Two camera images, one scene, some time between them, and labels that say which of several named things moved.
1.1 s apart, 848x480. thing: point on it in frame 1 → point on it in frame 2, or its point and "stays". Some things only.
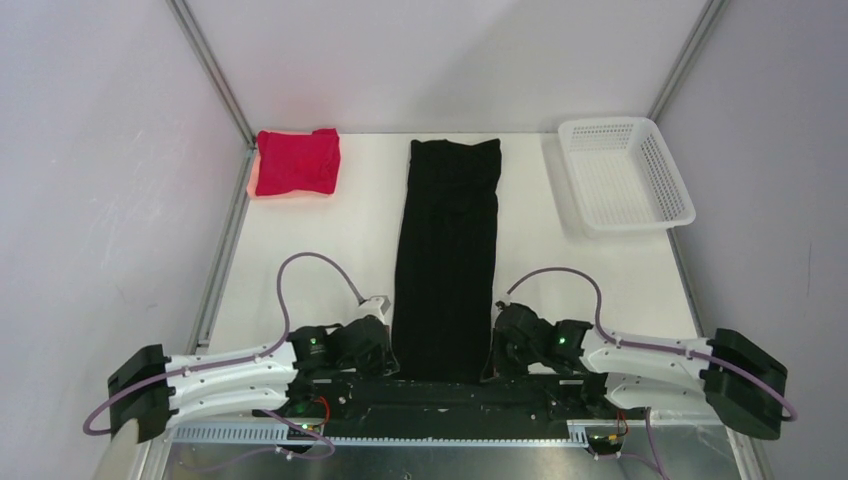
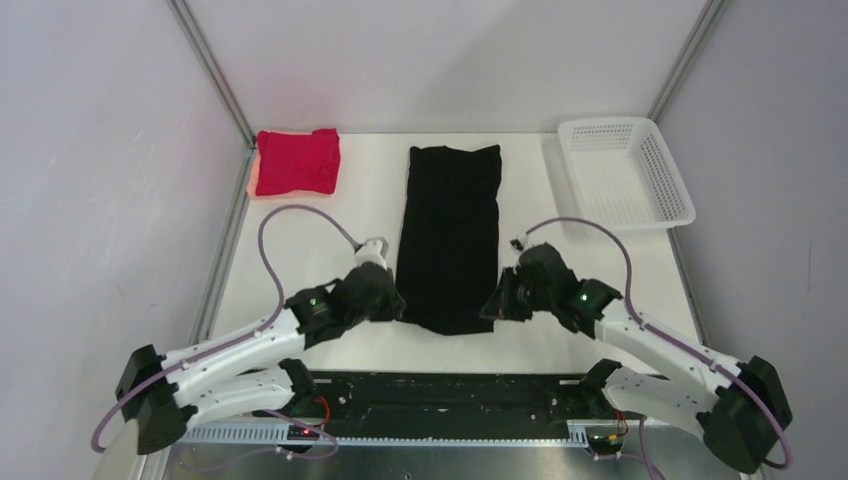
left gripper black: [385, 364] → [394, 305]
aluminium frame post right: [690, 56] stays
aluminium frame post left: [194, 33] stays
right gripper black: [498, 368] → [501, 304]
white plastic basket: [624, 176] stays
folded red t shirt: [298, 162] stays
